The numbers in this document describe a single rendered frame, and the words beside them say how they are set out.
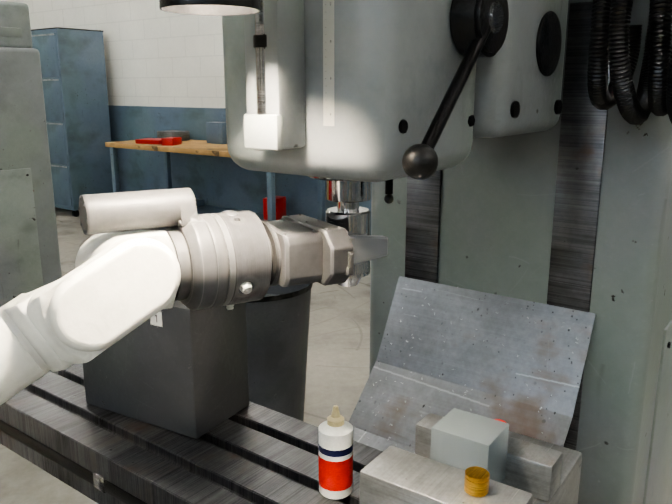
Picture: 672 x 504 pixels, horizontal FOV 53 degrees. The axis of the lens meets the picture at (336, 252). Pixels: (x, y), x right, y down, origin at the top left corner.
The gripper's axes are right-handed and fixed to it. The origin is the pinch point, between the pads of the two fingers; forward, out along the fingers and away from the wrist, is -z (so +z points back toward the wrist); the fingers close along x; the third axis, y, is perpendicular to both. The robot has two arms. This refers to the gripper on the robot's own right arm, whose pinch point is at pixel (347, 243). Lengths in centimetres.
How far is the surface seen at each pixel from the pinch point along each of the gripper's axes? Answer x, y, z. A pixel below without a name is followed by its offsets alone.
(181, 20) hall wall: 633, -85, -200
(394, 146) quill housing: -11.8, -11.1, 2.9
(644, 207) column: -5.6, -1.4, -42.0
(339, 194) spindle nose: -1.4, -5.6, 2.0
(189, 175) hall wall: 631, 71, -201
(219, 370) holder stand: 24.4, 22.3, 5.3
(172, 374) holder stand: 25.1, 21.8, 11.8
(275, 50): -6.3, -18.8, 11.4
